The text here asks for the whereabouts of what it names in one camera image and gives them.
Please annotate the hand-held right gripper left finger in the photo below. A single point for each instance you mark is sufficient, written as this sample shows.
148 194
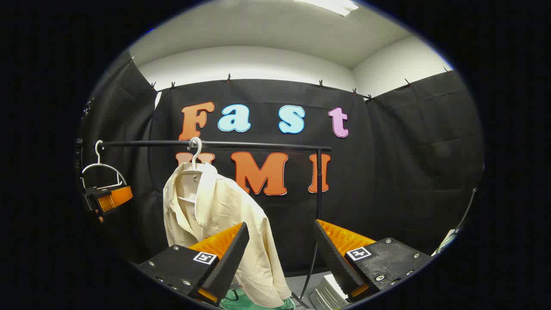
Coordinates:
230 262

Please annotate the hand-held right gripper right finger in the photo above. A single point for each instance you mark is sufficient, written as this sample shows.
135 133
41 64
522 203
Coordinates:
333 258

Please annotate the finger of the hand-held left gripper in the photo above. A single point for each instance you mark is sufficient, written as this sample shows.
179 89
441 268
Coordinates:
112 198

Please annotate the green laundry hamper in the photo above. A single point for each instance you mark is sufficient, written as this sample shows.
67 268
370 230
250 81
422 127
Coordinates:
241 303

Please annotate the cream jacket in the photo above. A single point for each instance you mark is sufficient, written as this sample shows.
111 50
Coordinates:
224 206

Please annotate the white hanger with jacket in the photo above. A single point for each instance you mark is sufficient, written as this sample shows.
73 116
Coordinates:
195 164

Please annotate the empty white clothes hanger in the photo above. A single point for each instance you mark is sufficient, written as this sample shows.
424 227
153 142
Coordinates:
98 158

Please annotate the black clothes rack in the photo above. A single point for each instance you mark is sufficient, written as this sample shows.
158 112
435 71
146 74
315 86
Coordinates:
258 145

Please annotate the grey slatted panel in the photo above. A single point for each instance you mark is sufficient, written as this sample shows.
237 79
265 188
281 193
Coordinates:
327 295

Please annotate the black backdrop cloth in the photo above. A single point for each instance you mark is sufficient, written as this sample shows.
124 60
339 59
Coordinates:
387 172

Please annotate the row of black cloth clips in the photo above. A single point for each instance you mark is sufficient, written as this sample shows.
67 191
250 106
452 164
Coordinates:
228 79

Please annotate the ceiling light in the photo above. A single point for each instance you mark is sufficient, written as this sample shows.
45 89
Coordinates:
331 5

